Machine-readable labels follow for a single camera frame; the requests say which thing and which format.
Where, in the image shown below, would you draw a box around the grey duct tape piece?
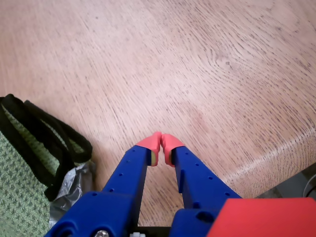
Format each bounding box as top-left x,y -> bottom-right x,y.
49,160 -> 97,229

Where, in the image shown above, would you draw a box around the red camera mount bracket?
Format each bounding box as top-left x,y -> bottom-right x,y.
206,197 -> 316,237

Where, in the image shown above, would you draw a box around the green knitted cloth black edge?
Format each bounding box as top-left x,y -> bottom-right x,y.
0,93 -> 93,237

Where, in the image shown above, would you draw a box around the thin pale cable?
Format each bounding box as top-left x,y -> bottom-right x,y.
304,171 -> 316,197

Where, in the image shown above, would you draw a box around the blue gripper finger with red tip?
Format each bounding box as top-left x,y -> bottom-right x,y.
160,133 -> 242,210
44,131 -> 162,237

